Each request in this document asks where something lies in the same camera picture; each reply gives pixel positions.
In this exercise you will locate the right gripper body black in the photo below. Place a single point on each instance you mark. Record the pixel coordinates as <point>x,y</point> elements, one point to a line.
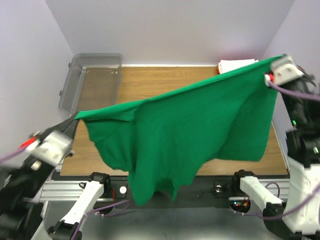
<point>296,111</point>

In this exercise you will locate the clear plastic storage bin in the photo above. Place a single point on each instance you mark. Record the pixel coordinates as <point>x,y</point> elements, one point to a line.
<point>92,82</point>

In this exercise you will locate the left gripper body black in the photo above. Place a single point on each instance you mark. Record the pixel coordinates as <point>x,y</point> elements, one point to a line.
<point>41,170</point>

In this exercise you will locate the white folded t-shirt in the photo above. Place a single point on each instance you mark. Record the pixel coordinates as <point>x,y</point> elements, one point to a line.
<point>230,65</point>

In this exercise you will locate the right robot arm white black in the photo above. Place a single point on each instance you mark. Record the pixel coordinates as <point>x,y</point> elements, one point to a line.
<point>296,217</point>

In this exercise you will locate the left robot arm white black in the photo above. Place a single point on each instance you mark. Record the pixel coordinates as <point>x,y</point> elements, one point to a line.
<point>24,219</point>

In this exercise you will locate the green t-shirt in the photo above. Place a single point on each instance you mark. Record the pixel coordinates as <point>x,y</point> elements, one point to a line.
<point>163,141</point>

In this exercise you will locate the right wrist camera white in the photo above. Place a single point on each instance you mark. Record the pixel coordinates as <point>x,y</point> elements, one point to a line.
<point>282,71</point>

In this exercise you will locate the aluminium rail frame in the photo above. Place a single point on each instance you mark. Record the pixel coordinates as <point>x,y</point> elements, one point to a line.
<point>140,82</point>

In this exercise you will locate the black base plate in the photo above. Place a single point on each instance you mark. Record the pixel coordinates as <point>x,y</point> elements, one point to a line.
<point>204,192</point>

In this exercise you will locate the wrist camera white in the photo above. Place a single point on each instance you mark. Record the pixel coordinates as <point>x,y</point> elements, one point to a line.
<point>282,71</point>
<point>52,149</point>

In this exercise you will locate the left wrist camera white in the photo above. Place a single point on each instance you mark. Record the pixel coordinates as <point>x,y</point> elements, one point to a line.
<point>52,149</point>

